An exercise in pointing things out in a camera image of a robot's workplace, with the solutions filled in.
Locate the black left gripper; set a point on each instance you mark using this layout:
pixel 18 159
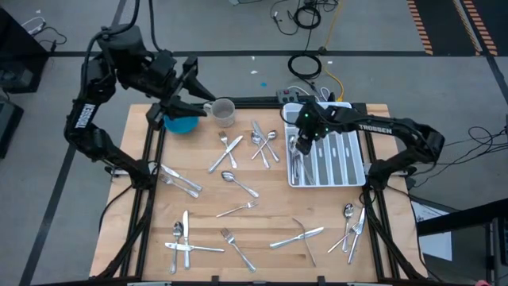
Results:
pixel 176 89

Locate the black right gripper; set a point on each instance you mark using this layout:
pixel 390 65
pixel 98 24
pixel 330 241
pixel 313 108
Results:
pixel 313 121

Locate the white cutlery tray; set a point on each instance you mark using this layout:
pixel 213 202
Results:
pixel 337 159

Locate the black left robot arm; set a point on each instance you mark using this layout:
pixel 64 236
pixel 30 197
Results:
pixel 85 115

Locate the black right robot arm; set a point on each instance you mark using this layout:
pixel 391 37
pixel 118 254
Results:
pixel 375 128

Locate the blue bowl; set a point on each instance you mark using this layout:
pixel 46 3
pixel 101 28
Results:
pixel 180 125

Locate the grey patterned mug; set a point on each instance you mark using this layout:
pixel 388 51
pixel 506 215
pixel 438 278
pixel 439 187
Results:
pixel 224 113

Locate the grey power strip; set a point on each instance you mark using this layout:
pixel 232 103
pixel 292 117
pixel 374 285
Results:
pixel 286 95

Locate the white paper sheet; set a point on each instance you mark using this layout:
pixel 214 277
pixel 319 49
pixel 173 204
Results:
pixel 432 246

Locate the black desk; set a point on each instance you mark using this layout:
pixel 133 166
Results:
pixel 456 218

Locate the black cabinet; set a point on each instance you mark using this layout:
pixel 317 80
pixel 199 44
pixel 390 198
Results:
pixel 16 59

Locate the black box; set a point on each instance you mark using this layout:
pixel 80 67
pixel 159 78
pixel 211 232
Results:
pixel 8 127

